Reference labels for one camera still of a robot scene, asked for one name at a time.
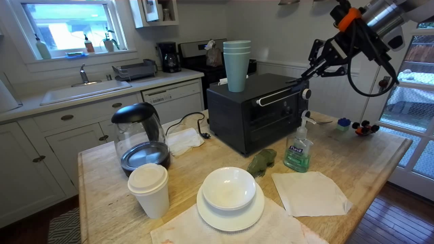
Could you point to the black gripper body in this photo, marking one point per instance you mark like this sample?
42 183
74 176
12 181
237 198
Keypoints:
352 37

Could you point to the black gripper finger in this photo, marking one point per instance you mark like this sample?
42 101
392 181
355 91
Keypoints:
324 69
316 56

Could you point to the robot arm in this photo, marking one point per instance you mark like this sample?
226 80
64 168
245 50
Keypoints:
386 17

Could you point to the black toaster oven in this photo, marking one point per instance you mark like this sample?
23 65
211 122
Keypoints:
268 109

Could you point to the blue and green small cup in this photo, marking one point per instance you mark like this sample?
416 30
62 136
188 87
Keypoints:
343 124

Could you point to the stacked teal plastic cups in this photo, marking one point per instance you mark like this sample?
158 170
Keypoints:
236 56

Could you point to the green hand soap bottle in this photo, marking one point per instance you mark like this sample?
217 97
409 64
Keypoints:
298 145

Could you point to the brown paper bag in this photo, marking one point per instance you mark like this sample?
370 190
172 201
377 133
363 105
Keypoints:
213 54

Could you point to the black stainless kitchen stove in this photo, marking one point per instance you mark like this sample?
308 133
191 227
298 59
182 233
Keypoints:
192 56

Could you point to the white folded napkin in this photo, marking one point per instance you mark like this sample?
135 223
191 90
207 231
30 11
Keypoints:
310 194

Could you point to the black coffee maker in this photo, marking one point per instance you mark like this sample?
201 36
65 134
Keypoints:
169 61

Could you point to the white dishwasher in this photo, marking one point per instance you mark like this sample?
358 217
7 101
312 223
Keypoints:
175 101

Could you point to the white bowl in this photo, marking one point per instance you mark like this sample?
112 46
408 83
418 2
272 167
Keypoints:
229 189

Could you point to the large white paper towel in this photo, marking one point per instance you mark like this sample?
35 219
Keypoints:
274 227

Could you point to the white cloth by kettle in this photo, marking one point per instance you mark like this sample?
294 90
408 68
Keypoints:
182 141

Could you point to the dish drying rack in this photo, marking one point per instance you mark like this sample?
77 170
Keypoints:
146 68

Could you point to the white plate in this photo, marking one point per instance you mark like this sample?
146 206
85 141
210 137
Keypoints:
230 221

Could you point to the black glass electric kettle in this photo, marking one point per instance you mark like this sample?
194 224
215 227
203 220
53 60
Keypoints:
139 137

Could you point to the green spray bottle on sill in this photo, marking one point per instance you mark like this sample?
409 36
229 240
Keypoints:
110 42

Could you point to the white paper coffee cup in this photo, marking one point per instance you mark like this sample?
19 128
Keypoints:
149 185

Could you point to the red bottle on sill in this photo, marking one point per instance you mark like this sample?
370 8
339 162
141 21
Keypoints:
88 45

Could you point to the kitchen sink faucet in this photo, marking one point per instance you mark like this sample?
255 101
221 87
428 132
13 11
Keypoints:
84 79

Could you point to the blue sponge on sill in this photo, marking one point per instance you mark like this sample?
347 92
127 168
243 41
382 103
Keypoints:
76 56

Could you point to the white sink basin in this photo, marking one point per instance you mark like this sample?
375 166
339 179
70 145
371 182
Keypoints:
81 91

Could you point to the white soap bottle on sill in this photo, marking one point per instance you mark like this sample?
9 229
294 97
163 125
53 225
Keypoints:
42 49

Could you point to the white base cabinets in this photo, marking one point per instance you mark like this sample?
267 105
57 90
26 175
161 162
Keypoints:
38 153

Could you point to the wall shelf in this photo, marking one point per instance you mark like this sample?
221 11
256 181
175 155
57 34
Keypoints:
153 12

